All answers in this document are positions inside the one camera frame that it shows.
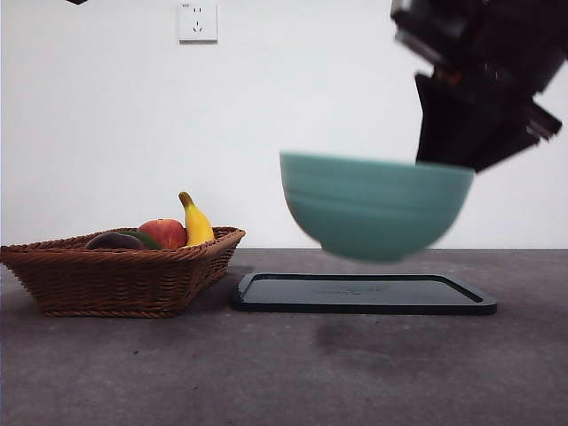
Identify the teal ribbed bowl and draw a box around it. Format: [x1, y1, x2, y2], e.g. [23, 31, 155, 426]
[279, 150, 476, 264]

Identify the dark purple plum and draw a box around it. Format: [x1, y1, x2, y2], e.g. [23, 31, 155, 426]
[83, 232, 144, 250]

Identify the black rectangular tray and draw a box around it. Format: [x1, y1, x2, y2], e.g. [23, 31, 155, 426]
[229, 272, 498, 316]

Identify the red apple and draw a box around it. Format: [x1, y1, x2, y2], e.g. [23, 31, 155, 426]
[138, 217, 187, 249]

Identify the green mango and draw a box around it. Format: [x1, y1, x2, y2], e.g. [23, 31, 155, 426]
[117, 229, 162, 250]

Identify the yellow banana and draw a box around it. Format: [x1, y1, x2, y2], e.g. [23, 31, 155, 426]
[177, 191, 216, 247]

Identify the brown wicker basket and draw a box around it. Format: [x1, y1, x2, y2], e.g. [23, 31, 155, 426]
[0, 226, 247, 319]

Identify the white wall socket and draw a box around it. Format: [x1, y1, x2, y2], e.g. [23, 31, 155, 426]
[178, 2, 218, 44]

